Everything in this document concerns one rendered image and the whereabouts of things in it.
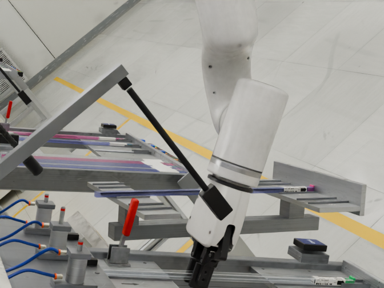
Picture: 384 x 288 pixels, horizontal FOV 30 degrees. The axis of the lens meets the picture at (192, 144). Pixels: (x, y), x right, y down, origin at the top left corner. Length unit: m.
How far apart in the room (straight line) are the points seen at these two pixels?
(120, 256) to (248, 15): 0.42
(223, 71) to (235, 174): 0.18
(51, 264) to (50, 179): 1.01
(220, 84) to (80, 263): 0.46
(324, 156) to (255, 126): 2.16
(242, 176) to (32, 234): 0.32
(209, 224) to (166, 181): 0.93
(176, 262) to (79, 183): 0.77
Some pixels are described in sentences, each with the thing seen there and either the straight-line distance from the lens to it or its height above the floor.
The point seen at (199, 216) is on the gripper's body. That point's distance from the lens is 1.13.
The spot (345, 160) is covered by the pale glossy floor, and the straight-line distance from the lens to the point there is 3.13.
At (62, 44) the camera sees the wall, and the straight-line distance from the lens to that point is 8.66.
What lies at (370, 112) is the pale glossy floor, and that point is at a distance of 3.35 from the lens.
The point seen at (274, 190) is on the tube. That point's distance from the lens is 1.57.
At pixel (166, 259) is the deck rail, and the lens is 1.21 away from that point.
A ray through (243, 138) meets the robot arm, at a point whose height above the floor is 1.10.
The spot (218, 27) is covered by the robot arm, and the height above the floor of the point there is 1.26.
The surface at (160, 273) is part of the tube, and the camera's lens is 1.12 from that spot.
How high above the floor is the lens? 1.54
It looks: 21 degrees down
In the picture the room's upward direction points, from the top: 37 degrees counter-clockwise
